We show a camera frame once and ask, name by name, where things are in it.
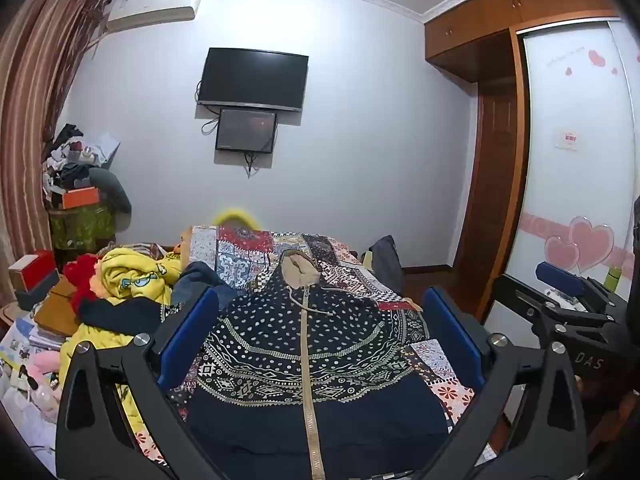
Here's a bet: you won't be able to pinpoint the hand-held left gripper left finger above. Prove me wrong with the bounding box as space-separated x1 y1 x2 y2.
54 287 226 480

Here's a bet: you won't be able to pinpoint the green table cover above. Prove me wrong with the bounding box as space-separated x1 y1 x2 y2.
49 204 117 254

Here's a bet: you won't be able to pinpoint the red white box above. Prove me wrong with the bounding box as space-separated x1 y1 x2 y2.
9 251 57 292

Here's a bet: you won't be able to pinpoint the small black wall monitor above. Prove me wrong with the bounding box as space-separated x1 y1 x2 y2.
215 108 279 153

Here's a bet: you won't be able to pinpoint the brown cardboard box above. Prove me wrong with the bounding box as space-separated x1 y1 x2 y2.
32 277 82 339

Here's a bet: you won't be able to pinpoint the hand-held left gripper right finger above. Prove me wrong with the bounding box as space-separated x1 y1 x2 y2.
422 285 588 480

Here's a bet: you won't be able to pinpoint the yellow cartoon blanket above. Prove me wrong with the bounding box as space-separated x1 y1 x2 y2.
60 247 186 456

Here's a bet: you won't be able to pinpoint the wooden wardrobe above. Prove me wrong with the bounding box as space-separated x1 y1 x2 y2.
424 0 623 328

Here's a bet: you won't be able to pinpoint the wooden door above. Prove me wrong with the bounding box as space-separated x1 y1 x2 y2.
452 77 518 321

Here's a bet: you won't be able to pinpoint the dark navy cloth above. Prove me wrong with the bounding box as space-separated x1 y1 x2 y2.
80 297 167 337

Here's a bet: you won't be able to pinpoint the white air conditioner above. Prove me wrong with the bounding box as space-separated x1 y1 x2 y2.
102 0 203 36

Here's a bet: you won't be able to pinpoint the pile of mixed clothes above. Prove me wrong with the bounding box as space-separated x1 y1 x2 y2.
41 122 123 196

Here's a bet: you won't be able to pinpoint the striped brown curtain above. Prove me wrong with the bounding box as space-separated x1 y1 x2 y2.
0 0 111 311

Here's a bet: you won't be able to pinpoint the blue denim jeans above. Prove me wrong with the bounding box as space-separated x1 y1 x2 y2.
170 261 251 307

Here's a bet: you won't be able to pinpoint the orange box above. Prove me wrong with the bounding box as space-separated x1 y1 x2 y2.
61 186 99 210

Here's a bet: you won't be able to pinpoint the black wall television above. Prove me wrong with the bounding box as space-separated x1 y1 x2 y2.
196 47 309 112

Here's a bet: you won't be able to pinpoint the pink plush toy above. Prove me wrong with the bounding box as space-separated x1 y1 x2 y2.
27 350 66 417

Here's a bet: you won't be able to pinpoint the patchwork bedspread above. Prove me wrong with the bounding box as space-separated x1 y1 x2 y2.
135 224 506 468

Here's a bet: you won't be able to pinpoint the yellow pillow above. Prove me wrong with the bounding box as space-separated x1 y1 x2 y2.
212 207 257 229

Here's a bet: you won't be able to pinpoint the navy patterned hooded jacket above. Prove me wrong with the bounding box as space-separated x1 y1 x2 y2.
187 249 451 480

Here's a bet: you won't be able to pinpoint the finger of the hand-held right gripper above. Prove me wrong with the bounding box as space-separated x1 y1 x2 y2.
492 273 618 350
535 261 630 312

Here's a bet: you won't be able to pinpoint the stack of books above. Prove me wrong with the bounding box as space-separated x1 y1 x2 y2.
0 310 67 362

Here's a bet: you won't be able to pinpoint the red plush toy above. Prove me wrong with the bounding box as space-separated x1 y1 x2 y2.
64 254 104 312

